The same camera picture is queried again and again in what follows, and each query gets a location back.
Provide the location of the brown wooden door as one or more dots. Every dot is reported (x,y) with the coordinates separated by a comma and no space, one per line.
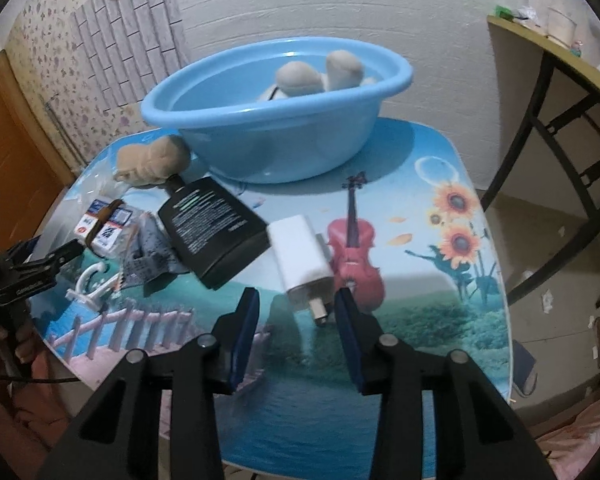
(32,173)

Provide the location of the printed blue table mat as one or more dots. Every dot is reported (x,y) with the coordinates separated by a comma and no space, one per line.
(399,224)

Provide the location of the black bottle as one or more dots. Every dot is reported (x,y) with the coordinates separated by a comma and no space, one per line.
(215,235)

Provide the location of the white sun plush toy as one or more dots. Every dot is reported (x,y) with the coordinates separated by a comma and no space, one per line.
(343,70)

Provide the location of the green small box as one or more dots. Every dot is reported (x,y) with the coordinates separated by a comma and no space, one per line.
(504,13)

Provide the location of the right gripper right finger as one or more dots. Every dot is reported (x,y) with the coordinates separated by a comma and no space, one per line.
(477,435)

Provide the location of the paper cup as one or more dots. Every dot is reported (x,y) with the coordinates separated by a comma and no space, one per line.
(560,28)

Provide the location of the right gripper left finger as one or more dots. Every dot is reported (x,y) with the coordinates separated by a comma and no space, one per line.
(116,434)

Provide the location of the white power adapter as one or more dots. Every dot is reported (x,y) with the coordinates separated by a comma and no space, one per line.
(302,266)

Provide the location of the white plastic hook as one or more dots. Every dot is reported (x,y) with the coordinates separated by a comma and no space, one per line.
(93,285)

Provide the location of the orange silver snack packet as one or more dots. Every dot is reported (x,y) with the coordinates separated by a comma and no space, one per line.
(149,260)

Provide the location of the blue plastic basin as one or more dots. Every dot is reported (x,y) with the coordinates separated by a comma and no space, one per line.
(240,126)

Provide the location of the brown plush bear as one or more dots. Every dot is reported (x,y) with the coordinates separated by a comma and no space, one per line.
(141,165)

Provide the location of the card box with brown band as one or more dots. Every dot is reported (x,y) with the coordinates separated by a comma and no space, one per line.
(103,225)

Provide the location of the clear bag of cotton swabs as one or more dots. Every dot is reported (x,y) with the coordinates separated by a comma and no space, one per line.
(96,182)

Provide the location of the person's left hand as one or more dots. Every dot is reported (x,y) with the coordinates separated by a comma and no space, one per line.
(26,348)

